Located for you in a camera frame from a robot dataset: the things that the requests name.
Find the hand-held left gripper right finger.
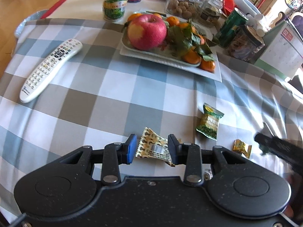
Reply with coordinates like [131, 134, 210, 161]
[168, 134, 245, 187]

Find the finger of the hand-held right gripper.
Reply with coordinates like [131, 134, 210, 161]
[254, 132, 303, 171]

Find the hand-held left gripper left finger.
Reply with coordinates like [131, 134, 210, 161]
[59, 134, 138, 186]

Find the gold patterned snack packet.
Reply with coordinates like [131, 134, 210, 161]
[135, 127, 183, 167]

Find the green yellow snack packet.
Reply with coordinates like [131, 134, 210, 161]
[195, 103, 224, 140]

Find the checked tablecloth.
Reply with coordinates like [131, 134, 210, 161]
[0, 18, 303, 218]

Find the dark tablet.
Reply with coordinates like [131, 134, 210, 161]
[287, 74, 303, 95]

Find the desk calendar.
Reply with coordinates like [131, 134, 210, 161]
[254, 19, 303, 79]

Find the white fruit plate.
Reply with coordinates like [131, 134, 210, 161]
[119, 11, 222, 83]

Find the pile of leafy mandarins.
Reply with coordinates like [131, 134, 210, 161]
[128, 12, 217, 72]

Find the printed tin can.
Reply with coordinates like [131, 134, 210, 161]
[226, 25, 266, 63]

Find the white remote control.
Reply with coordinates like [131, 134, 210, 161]
[19, 38, 83, 104]

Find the red apple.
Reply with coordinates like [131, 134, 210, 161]
[127, 14, 168, 51]

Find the green can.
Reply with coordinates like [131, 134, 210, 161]
[218, 8, 249, 49]

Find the purple chair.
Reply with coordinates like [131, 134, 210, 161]
[278, 12, 303, 43]

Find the small dark label jar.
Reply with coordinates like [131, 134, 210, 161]
[199, 0, 228, 27]

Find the green label glass jar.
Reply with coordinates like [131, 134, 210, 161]
[102, 0, 130, 20]

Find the clear glass nut container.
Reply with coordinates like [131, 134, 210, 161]
[166, 0, 215, 20]

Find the white cup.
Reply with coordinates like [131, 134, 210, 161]
[233, 0, 261, 17]

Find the round cartoon ornament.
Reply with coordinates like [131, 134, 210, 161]
[285, 0, 303, 11]

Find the red bowl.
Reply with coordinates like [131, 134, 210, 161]
[223, 0, 237, 15]

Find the grey table pad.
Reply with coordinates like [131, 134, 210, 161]
[14, 9, 49, 38]

